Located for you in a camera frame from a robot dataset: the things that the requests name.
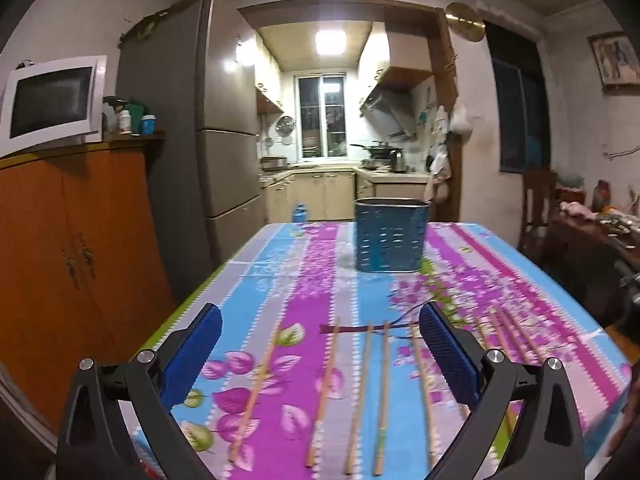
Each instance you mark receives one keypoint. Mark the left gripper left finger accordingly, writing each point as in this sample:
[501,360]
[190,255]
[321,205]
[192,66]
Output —
[94,442]

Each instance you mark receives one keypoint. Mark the wooden chopstick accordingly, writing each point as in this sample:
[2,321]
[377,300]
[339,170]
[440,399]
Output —
[254,391]
[527,349]
[318,423]
[499,333]
[425,395]
[350,458]
[509,417]
[379,448]

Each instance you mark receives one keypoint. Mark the kitchen counter cabinets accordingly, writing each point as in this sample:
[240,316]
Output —
[328,192]

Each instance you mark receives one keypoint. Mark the kitchen window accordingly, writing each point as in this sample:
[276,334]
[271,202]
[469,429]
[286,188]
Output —
[322,116]

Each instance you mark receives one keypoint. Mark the kitchen ceiling light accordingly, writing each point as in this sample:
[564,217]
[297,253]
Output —
[330,42]

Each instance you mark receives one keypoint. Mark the orange wooden cabinet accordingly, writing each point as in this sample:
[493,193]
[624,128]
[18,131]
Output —
[81,273]

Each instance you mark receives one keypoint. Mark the dark wooden side table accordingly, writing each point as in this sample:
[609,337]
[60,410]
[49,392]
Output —
[598,269]

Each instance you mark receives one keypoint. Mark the colourful floral tablecloth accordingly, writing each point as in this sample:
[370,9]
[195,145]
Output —
[303,277]

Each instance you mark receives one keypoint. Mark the dark wooden chair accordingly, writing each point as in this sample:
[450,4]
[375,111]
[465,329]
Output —
[537,205]

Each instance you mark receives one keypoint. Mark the blue perforated utensil basket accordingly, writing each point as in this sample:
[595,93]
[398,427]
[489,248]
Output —
[390,233]

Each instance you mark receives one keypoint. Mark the blue water bottle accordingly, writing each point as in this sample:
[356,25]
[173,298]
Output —
[299,214]

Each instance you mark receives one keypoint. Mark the white bottle on cabinet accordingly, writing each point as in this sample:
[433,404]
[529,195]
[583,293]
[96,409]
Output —
[124,122]

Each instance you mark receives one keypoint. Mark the blue lidded jar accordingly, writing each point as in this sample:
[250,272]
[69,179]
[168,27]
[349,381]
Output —
[147,125]

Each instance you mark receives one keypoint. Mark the white plastic bag hanging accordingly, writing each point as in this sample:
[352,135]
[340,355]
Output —
[459,121]

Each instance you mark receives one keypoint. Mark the black wok on stove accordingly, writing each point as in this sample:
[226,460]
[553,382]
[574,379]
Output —
[378,151]

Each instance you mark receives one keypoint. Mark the green container on cabinet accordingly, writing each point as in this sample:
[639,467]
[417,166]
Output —
[137,111]

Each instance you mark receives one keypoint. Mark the white microwave oven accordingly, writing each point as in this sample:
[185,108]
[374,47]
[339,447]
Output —
[51,101]

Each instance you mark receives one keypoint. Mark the range hood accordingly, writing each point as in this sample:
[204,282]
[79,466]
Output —
[390,112]

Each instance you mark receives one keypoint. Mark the dark window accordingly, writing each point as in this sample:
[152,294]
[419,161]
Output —
[524,121]

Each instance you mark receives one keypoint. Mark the grey refrigerator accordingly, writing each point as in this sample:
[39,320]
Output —
[189,66]

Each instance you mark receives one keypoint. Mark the framed wall picture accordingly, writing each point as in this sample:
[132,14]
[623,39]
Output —
[617,62]

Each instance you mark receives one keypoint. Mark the gold round wall plate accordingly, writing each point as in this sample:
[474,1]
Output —
[465,22]

